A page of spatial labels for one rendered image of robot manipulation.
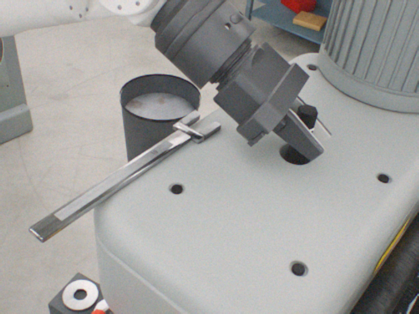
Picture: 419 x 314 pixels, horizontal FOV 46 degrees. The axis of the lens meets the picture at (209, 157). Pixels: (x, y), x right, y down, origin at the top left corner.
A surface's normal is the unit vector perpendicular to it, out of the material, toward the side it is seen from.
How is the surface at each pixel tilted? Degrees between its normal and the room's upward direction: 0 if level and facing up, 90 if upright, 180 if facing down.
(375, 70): 90
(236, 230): 0
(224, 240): 0
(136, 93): 87
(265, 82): 30
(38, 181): 0
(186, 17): 59
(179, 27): 71
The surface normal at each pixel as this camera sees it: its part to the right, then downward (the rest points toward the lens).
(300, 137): -0.43, 0.56
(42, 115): 0.08, -0.75
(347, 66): -0.80, 0.34
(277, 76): 0.53, -0.48
